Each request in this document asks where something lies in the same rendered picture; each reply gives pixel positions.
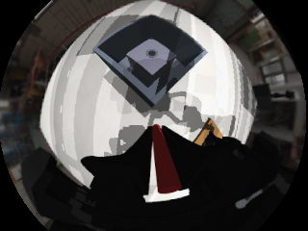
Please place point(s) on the dark red peg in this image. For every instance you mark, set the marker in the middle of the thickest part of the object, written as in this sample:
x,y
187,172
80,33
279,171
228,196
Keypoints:
x,y
165,173

